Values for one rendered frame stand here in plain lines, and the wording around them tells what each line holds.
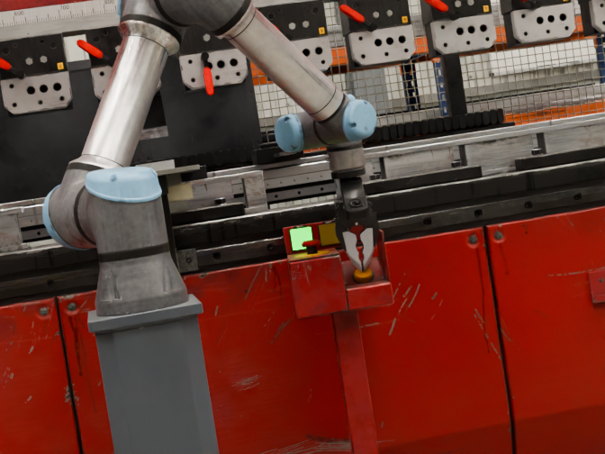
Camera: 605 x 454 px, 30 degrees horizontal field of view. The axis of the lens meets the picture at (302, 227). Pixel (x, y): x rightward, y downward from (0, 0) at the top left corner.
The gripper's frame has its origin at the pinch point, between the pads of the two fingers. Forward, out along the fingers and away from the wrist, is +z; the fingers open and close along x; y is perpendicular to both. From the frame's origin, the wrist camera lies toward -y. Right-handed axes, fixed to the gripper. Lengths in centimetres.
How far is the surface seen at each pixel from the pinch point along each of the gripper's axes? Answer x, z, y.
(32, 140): 78, -34, 78
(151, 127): 41, -34, 31
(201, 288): 34.7, 2.1, 14.4
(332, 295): 7.3, 3.8, -6.2
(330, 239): 5.2, -5.1, 9.8
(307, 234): 10.0, -6.8, 9.9
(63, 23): 56, -60, 28
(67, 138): 69, -33, 79
